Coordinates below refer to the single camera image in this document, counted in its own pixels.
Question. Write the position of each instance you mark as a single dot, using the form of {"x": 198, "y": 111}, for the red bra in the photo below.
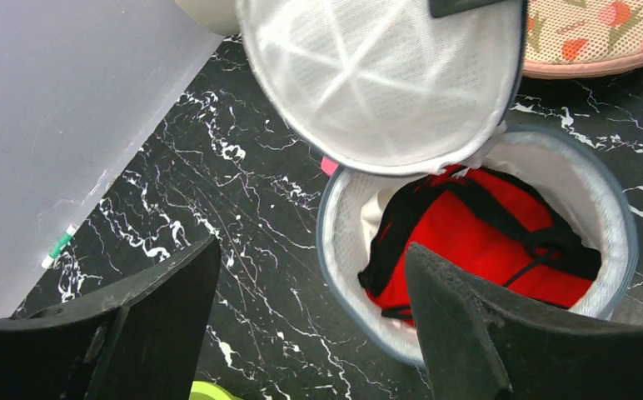
{"x": 488, "y": 223}

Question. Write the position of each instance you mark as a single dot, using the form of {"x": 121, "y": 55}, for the white mesh laundry bag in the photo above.
{"x": 392, "y": 93}

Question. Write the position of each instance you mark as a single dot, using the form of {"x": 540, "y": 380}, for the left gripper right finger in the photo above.
{"x": 482, "y": 341}

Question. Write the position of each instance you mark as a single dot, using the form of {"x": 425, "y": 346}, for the round white drawer cabinet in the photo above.
{"x": 217, "y": 16}

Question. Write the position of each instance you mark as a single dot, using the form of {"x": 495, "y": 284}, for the pink eraser block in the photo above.
{"x": 328, "y": 166}

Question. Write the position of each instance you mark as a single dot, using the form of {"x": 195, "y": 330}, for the green plastic basket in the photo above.
{"x": 201, "y": 390}

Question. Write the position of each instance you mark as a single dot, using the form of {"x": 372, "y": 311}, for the floral mesh laundry pouch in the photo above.
{"x": 583, "y": 39}

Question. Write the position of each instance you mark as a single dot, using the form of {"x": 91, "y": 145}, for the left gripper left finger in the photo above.
{"x": 137, "y": 338}

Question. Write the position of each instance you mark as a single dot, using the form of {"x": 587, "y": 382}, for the green white marker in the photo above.
{"x": 57, "y": 248}

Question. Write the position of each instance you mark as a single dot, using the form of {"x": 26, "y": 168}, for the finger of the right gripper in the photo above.
{"x": 445, "y": 8}

